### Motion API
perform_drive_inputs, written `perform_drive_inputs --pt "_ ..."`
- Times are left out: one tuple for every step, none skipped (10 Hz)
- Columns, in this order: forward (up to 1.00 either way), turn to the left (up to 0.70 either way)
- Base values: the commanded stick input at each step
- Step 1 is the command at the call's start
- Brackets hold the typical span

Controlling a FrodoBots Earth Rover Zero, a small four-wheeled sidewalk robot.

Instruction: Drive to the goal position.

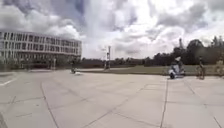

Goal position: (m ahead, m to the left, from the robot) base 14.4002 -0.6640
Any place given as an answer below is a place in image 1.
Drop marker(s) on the pole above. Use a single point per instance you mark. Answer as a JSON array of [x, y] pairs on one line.
[[108, 56]]

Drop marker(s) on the grass strip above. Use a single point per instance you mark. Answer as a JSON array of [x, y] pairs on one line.
[[146, 69]]

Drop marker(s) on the grey concrete slab plaza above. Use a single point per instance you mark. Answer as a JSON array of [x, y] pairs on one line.
[[100, 100]]

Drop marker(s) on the person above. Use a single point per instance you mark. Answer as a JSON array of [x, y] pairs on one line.
[[200, 62], [179, 62], [72, 65]]

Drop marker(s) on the white scooter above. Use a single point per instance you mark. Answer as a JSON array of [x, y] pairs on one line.
[[173, 71]]

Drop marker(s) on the row of small trees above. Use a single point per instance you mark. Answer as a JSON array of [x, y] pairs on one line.
[[40, 63]]

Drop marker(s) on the white multi-storey building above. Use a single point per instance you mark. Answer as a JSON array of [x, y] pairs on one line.
[[36, 43]]

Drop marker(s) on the row of dark trees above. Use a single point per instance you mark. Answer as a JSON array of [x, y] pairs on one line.
[[193, 53]]

